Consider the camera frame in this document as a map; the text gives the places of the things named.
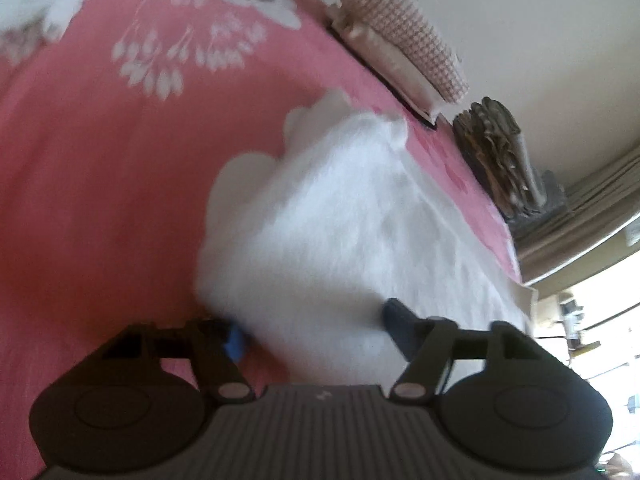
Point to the white fluffy blanket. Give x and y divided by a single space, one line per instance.
340 230

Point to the stack of dark folded clothes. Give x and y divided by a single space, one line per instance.
505 160

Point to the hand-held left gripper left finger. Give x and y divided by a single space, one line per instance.
234 344

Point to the pink floral blanket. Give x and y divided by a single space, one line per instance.
100 160

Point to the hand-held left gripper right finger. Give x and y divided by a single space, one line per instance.
400 325

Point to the pink checked folded garment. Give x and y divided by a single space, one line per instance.
415 35

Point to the beige curtain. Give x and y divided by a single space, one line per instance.
575 210

